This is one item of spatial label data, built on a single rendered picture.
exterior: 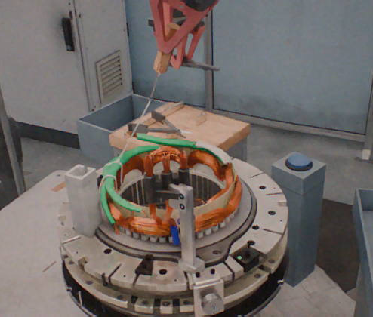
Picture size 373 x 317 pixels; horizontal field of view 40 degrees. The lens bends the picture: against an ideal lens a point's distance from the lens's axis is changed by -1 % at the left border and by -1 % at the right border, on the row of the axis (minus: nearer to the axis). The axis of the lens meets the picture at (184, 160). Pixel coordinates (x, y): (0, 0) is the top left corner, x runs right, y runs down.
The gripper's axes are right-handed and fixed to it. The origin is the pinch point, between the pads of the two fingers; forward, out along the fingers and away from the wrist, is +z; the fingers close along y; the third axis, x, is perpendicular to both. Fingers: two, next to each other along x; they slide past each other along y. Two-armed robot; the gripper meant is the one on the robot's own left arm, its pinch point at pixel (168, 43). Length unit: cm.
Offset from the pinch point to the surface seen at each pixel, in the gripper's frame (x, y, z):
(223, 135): 8.4, -27.6, 25.3
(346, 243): 71, -136, 115
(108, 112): -17, -34, 38
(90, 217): 0.1, 9.8, 21.8
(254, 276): 21.7, 7.3, 20.1
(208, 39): -39, -232, 98
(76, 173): -3.9, 8.1, 17.8
